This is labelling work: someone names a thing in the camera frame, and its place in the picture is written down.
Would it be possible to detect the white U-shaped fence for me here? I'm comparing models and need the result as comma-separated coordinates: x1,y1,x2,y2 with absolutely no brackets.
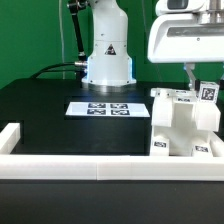
0,123,224,181

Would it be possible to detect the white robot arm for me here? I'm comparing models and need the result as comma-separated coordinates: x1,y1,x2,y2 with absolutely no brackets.
83,0,224,90

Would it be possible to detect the white hanging cable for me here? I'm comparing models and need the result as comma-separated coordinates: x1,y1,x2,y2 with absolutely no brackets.
58,0,66,80

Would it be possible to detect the white chair back frame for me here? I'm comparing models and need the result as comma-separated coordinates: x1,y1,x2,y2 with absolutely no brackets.
150,88,221,132

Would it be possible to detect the white chair seat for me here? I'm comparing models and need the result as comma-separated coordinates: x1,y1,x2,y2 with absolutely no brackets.
149,97,214,158

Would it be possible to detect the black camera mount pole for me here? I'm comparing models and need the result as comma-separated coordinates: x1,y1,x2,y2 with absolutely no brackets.
67,0,89,61

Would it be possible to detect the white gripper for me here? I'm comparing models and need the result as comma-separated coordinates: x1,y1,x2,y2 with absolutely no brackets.
148,0,224,90

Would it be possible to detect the white tagged cube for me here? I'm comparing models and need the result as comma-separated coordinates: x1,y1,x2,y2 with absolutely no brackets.
199,81,219,103

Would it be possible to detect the black cable bundle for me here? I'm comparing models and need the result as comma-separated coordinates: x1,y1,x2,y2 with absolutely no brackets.
29,60,88,80

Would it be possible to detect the white marker sheet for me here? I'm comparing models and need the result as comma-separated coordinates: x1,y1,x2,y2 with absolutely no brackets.
66,102,149,117

